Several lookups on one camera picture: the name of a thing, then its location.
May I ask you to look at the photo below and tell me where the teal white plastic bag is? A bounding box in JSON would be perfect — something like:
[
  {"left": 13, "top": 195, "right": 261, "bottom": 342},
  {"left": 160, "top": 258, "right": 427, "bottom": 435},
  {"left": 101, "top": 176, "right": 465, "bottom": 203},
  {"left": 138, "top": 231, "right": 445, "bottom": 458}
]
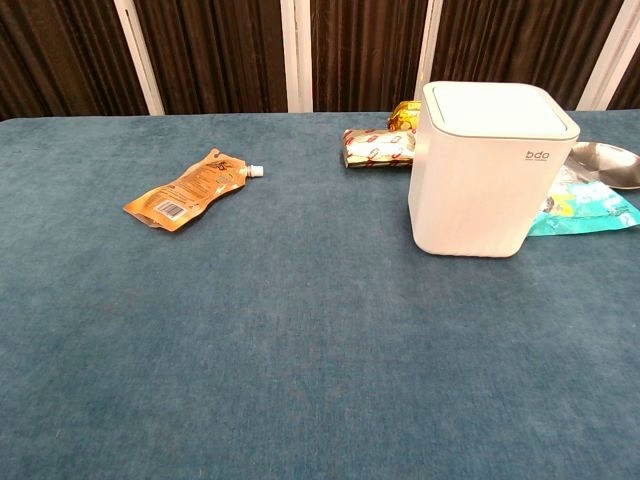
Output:
[{"left": 528, "top": 164, "right": 640, "bottom": 237}]

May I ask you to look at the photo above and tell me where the blue velvet table cloth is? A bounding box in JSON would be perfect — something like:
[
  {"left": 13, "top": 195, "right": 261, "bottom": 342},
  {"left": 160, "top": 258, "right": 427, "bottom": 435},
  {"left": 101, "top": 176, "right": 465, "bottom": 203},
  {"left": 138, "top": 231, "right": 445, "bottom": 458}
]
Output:
[{"left": 0, "top": 110, "right": 640, "bottom": 480}]

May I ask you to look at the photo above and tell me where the round steel plate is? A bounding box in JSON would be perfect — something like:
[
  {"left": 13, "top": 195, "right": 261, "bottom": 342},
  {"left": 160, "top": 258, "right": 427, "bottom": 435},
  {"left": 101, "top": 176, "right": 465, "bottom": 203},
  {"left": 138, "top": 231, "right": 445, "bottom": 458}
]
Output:
[{"left": 566, "top": 141, "right": 640, "bottom": 191}]

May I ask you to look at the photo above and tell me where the gold snack pack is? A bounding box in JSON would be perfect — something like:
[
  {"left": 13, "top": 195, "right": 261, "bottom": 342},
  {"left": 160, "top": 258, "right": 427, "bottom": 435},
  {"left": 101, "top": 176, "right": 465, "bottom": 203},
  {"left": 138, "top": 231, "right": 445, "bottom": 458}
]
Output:
[{"left": 388, "top": 99, "right": 425, "bottom": 132}]

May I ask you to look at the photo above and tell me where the orange spout pouch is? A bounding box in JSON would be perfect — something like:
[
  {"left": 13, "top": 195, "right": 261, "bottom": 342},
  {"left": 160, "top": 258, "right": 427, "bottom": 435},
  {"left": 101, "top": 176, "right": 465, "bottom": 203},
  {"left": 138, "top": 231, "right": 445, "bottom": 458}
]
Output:
[{"left": 122, "top": 147, "right": 265, "bottom": 235}]

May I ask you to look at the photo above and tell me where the white frame post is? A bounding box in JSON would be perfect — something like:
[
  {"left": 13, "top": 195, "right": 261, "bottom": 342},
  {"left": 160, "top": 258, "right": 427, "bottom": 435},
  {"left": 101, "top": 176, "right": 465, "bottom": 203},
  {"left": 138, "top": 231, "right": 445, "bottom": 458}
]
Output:
[
  {"left": 413, "top": 0, "right": 447, "bottom": 104},
  {"left": 279, "top": 0, "right": 314, "bottom": 114},
  {"left": 577, "top": 0, "right": 637, "bottom": 112},
  {"left": 113, "top": 0, "right": 166, "bottom": 117}
]

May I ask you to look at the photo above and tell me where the white red snack pack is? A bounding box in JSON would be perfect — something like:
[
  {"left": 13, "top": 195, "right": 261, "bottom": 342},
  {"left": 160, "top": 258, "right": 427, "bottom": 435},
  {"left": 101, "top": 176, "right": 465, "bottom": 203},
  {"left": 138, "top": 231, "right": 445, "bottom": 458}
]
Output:
[{"left": 341, "top": 127, "right": 418, "bottom": 172}]

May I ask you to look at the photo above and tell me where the white plastic bin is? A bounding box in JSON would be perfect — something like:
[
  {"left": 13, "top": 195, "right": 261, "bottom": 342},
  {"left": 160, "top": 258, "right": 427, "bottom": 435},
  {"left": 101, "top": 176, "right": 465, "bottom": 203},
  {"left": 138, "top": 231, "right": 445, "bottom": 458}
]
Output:
[{"left": 408, "top": 80, "right": 582, "bottom": 259}]

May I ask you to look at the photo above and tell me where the dark brown pleated curtain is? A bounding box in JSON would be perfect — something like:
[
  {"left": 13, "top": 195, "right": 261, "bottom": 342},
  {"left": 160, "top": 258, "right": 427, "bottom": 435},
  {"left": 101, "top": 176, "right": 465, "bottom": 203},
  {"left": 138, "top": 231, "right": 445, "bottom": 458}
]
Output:
[{"left": 0, "top": 0, "right": 640, "bottom": 122}]

